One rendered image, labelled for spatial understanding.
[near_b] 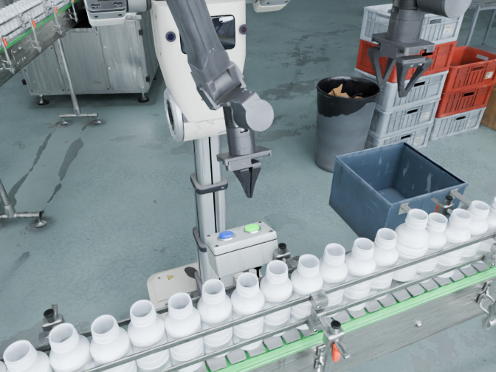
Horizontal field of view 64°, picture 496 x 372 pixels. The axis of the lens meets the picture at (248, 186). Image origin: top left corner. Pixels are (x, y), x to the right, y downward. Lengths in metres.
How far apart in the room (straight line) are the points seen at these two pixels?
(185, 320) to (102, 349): 0.13
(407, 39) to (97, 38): 3.71
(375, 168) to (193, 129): 0.78
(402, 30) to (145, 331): 0.66
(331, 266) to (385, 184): 0.99
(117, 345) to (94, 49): 3.80
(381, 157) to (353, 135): 1.37
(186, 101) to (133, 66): 3.20
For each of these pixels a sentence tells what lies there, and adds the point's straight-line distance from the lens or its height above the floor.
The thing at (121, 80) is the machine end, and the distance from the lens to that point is 4.36.
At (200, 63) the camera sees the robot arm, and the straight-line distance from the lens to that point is 0.72.
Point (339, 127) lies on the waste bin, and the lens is 2.92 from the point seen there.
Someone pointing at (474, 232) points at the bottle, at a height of 1.11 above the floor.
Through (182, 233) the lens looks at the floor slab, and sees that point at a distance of 2.56.
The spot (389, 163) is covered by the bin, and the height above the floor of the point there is 0.86.
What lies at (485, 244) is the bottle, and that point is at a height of 1.06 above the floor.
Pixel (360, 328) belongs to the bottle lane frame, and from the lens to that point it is 0.90.
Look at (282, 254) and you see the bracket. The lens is 0.84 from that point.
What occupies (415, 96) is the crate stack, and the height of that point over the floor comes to 0.51.
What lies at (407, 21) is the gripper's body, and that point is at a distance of 0.78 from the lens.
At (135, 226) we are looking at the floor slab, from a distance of 2.68.
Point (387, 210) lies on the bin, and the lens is 1.29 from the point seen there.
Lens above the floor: 1.68
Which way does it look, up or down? 35 degrees down
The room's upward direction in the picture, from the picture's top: straight up
